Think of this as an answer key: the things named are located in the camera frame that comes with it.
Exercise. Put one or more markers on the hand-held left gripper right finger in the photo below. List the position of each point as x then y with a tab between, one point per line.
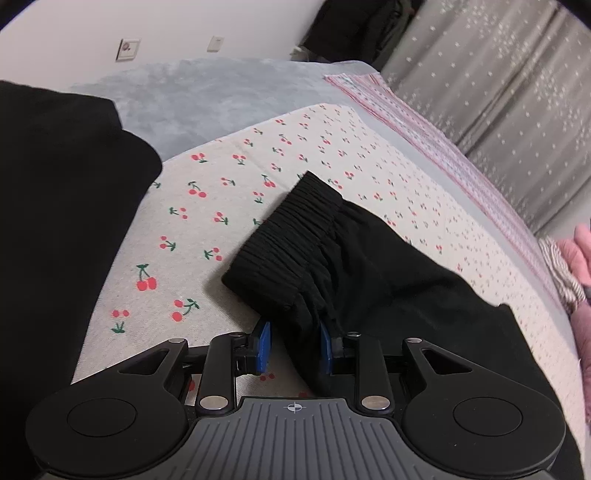
324	348

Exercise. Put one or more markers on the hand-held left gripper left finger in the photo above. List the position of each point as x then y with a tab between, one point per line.
263	347

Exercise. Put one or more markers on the black pants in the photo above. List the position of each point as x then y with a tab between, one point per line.
369	277

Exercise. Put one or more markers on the cherry print sheet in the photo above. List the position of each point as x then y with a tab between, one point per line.
231	198

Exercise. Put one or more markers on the pink striped sheet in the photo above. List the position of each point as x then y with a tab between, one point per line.
415	134

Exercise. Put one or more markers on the black folded garment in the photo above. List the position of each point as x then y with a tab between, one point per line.
60	207

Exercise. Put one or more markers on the striped grey white cloth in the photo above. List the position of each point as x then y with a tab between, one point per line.
561	272

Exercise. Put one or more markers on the pink folded garment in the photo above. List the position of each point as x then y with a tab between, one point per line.
575	254

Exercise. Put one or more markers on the black hanging coat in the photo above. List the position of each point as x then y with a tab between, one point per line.
346	27

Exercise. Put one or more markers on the grey star print curtain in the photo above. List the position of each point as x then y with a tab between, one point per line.
508	83

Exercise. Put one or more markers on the grey hanging jacket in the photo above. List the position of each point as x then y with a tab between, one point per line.
397	27

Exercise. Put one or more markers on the white wall socket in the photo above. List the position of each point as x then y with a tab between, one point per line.
127	49
214	44

